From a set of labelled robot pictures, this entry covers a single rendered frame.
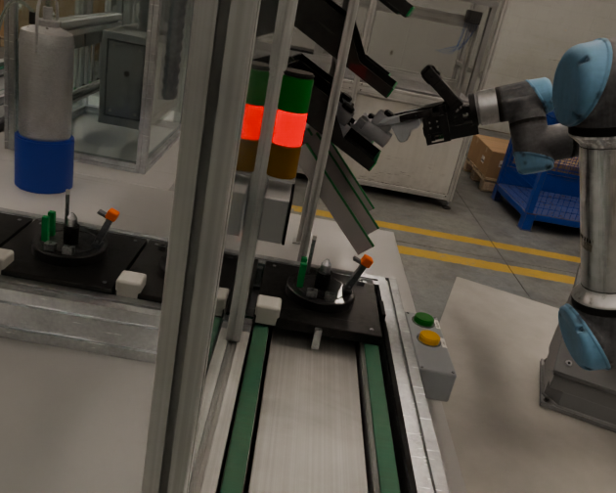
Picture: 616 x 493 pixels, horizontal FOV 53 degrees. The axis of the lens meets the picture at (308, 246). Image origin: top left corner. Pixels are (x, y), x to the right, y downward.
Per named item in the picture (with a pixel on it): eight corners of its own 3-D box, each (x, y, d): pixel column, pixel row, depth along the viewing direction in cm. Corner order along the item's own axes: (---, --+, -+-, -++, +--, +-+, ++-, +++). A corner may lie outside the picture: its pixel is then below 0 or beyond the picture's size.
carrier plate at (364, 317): (371, 288, 136) (374, 279, 135) (380, 345, 114) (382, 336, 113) (264, 268, 135) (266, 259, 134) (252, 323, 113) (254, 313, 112)
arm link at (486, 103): (495, 88, 127) (493, 85, 134) (472, 93, 128) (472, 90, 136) (501, 124, 129) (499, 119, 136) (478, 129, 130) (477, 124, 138)
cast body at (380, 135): (384, 145, 142) (404, 120, 139) (382, 148, 138) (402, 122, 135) (356, 122, 142) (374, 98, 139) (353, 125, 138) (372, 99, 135)
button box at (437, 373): (429, 340, 130) (437, 315, 127) (448, 403, 110) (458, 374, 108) (397, 335, 129) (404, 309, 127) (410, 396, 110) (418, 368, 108)
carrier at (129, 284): (257, 267, 135) (266, 214, 130) (244, 322, 113) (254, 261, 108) (148, 247, 134) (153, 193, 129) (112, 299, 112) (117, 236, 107)
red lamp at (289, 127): (302, 141, 95) (308, 110, 93) (301, 149, 90) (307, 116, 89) (270, 135, 95) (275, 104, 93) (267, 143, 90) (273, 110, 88)
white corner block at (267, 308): (279, 316, 117) (282, 297, 116) (277, 328, 113) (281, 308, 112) (254, 311, 117) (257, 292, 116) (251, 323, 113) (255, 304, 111)
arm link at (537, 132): (577, 163, 125) (569, 111, 126) (522, 172, 126) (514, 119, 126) (563, 168, 133) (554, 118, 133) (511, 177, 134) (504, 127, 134)
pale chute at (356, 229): (364, 236, 154) (379, 227, 153) (358, 255, 142) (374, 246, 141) (302, 141, 149) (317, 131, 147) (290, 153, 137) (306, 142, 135)
